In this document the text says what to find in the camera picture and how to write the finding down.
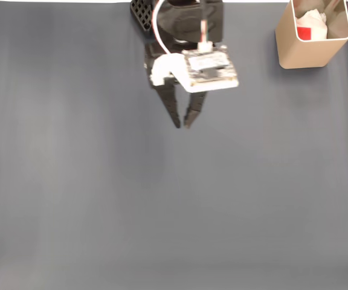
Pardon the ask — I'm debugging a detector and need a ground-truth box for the red cube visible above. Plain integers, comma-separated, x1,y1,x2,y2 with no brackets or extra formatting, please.
297,27,312,41

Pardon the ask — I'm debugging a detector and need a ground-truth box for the beige box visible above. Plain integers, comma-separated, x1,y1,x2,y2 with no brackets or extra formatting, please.
274,0,348,69

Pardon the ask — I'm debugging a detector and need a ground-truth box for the dark grey mat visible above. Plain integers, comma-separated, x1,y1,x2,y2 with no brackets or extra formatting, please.
0,2,348,290

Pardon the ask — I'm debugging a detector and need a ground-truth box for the white crumpled paper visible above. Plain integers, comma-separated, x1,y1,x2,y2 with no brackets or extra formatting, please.
294,8,329,41

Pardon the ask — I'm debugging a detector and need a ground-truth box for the white red servo wire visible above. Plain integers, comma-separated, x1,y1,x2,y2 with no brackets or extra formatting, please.
151,0,172,57

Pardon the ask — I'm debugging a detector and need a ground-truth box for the black camera cable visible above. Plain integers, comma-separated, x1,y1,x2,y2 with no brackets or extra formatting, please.
199,0,214,51

